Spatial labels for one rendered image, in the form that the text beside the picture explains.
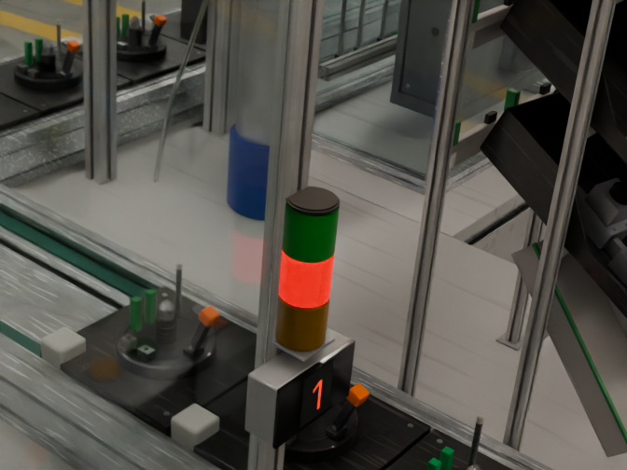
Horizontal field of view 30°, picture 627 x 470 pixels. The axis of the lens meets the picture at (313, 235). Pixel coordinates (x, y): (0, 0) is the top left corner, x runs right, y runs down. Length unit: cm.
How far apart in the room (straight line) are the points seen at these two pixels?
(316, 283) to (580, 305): 55
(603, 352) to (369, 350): 44
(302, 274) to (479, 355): 83
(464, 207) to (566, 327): 87
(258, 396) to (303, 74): 32
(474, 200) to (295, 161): 131
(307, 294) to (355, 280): 93
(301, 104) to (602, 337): 67
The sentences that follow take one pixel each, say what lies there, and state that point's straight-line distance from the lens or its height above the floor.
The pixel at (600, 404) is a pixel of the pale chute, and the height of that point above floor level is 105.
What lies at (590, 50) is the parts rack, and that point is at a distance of 133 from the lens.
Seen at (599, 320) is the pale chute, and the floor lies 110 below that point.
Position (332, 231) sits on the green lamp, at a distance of 108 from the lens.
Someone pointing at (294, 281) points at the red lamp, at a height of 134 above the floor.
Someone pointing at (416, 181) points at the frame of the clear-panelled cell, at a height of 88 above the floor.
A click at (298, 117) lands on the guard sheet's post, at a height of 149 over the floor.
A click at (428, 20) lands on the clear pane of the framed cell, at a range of 225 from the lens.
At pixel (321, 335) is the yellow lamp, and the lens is 114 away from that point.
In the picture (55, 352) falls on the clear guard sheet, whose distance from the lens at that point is 94.
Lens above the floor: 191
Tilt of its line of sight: 29 degrees down
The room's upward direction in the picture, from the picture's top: 5 degrees clockwise
